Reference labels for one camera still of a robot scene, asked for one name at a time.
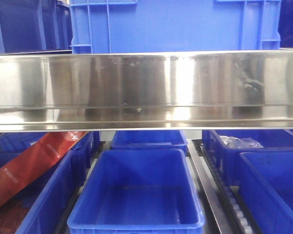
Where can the large blue crate upper shelf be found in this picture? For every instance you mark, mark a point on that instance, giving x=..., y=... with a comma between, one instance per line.
x=138, y=26

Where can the stainless steel shelf beam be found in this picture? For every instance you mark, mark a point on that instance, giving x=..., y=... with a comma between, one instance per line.
x=177, y=90

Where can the blue bin centre rear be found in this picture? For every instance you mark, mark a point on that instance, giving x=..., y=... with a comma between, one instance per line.
x=149, y=139

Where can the blue bin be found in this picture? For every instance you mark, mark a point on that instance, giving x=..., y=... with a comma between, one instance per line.
x=38, y=208
x=225, y=146
x=267, y=189
x=138, y=192
x=19, y=141
x=149, y=139

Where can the blue bin centre front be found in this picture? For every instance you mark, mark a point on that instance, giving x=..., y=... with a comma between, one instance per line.
x=138, y=192

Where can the clear plastic bag in bin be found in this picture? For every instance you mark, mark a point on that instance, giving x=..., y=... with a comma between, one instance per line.
x=240, y=143

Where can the blue bin right rear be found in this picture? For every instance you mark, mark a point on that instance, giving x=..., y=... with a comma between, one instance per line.
x=225, y=146

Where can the red packaging bag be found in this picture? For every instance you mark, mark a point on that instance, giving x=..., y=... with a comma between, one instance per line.
x=35, y=161

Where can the blue bin left front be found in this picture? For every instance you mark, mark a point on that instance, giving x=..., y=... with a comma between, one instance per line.
x=38, y=208

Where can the blue bin left rear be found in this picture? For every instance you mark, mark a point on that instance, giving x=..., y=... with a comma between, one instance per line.
x=19, y=141

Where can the blue bin right front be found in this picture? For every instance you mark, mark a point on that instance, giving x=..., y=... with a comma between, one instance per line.
x=267, y=189

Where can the dark blue crate upper left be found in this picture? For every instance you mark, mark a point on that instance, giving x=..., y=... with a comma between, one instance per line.
x=34, y=25

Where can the roller track rail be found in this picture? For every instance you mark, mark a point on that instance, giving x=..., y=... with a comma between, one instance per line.
x=223, y=208

